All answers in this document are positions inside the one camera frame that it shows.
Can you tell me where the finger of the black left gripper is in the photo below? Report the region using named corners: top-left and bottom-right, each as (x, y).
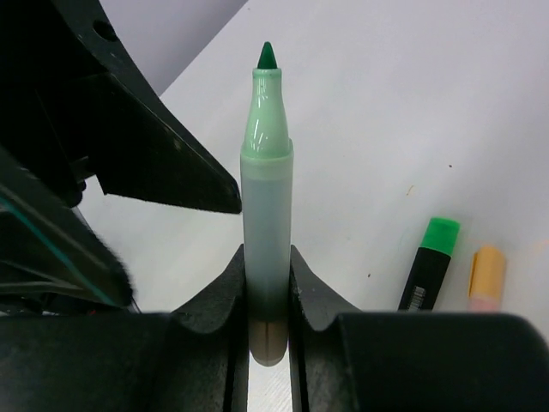
top-left (1, 1), bottom-right (241, 214)
top-left (1, 150), bottom-right (134, 314)

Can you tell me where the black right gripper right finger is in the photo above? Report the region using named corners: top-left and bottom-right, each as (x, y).
top-left (289, 250), bottom-right (548, 411)

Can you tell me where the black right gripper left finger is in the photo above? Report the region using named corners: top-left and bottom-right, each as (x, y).
top-left (1, 250), bottom-right (249, 411)

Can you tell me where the black green-tipped marker pen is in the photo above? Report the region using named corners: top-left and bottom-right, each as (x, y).
top-left (396, 216), bottom-right (462, 312)

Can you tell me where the green pen cap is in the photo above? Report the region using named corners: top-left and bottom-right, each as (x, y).
top-left (420, 217), bottom-right (461, 257)

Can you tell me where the orange pen cap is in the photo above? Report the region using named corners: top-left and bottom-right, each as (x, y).
top-left (468, 245), bottom-right (506, 301)

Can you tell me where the pale green highlighter pen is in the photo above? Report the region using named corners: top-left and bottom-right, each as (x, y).
top-left (240, 42), bottom-right (294, 367)

